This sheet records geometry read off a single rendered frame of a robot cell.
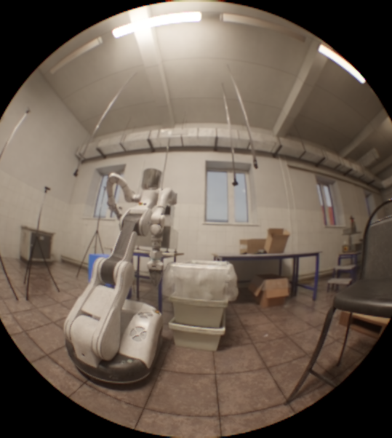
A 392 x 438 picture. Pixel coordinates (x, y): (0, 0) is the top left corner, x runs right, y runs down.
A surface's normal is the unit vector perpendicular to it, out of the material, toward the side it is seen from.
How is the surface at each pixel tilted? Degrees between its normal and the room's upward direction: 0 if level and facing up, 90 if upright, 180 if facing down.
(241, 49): 180
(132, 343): 38
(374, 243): 77
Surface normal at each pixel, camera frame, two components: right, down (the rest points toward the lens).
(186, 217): -0.04, -0.22
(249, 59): -0.04, 0.98
